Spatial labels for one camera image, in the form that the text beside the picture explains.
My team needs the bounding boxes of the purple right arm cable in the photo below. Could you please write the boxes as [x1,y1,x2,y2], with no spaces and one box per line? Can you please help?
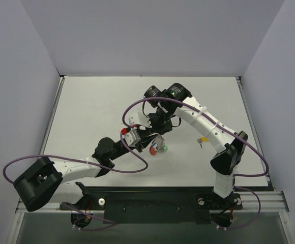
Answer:
[122,96,270,231]

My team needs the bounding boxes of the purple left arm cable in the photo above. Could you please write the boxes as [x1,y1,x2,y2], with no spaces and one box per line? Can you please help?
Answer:
[3,132,149,231]

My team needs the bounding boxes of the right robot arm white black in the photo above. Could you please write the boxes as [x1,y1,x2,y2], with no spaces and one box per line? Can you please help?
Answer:
[143,83,248,208]

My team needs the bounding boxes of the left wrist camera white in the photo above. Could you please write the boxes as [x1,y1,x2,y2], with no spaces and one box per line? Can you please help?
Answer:
[121,128,140,146]

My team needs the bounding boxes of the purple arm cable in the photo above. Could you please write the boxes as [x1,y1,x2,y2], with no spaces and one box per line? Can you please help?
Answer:
[122,96,270,231]
[3,132,149,231]

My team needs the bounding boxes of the keyring bunch with coloured tags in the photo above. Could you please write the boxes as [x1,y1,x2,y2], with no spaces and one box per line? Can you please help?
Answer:
[149,135,168,156]

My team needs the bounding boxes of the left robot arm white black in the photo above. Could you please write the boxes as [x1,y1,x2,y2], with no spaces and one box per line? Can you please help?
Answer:
[13,137,152,212]

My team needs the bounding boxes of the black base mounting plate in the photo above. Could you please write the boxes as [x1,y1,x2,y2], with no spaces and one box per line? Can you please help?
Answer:
[60,186,243,228]

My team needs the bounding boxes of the key with yellow tag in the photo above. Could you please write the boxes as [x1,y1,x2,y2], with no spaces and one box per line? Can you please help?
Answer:
[197,137,209,148]

